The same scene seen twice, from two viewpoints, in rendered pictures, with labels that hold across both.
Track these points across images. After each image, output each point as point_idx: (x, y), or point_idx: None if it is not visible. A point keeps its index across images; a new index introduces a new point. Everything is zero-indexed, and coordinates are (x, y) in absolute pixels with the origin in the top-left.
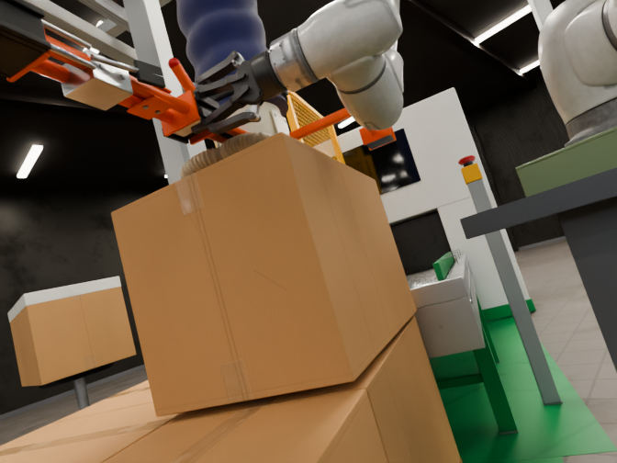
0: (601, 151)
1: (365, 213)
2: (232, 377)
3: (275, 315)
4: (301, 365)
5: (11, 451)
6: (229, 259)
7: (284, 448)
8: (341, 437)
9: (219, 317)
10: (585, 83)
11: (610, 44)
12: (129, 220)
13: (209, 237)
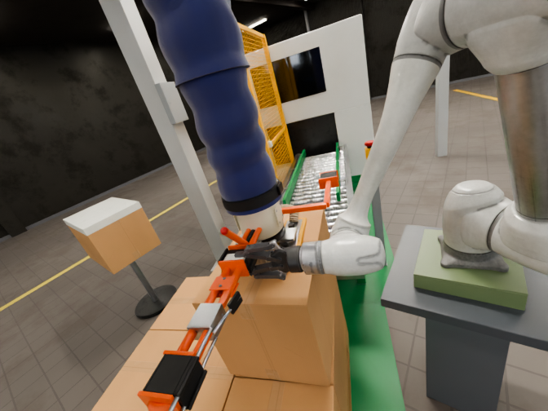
0: (457, 288)
1: None
2: (271, 373)
3: (295, 362)
4: (306, 377)
5: (148, 368)
6: (271, 340)
7: None
8: None
9: (264, 355)
10: (464, 242)
11: (486, 243)
12: None
13: (259, 330)
